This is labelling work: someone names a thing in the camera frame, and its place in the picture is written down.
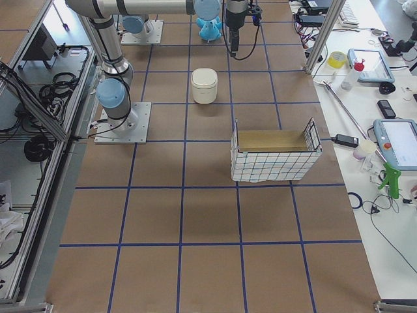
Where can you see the long metal rod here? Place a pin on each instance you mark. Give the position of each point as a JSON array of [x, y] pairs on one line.
[[351, 117]]

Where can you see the purple cup with lid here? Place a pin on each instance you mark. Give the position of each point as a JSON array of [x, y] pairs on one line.
[[364, 149]]

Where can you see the blue teddy bear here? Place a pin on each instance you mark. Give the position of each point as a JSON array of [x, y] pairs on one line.
[[210, 30]]

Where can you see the aluminium frame post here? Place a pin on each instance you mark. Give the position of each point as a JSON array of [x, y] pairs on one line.
[[327, 27]]

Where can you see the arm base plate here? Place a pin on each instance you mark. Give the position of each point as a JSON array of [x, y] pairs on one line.
[[133, 130], [140, 32]]

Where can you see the black power adapter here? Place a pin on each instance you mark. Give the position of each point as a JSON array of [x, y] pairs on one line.
[[345, 140]]

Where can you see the grey teach pendant near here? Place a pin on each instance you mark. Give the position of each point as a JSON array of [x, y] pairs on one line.
[[397, 142]]

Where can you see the checkered cloth covered box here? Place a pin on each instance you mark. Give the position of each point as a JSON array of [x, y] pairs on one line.
[[274, 155]]

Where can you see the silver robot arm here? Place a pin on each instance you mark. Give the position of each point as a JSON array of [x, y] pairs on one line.
[[114, 92]]

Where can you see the yellow tape roll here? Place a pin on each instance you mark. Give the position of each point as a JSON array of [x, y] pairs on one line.
[[337, 59]]

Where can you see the black power brick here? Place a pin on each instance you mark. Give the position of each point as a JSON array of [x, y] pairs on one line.
[[311, 21]]

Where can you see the blue tape roll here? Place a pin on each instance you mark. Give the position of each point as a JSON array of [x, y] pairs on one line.
[[356, 200]]

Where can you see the white lidded trash can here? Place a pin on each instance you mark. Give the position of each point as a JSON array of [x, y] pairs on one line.
[[204, 83]]

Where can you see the red capped plastic bottle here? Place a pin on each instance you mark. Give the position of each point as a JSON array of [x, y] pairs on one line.
[[356, 71]]

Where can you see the grey teach pendant far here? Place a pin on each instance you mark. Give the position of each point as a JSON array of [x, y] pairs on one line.
[[376, 68]]

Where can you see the grey teach pendant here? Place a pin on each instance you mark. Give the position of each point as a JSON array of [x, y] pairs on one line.
[[376, 68], [397, 142]]

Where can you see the black remote device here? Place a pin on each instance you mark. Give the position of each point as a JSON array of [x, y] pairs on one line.
[[386, 109]]

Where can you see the green plastic gun tool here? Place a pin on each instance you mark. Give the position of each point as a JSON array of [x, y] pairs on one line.
[[391, 180]]

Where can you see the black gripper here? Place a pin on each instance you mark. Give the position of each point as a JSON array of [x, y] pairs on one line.
[[233, 19]]

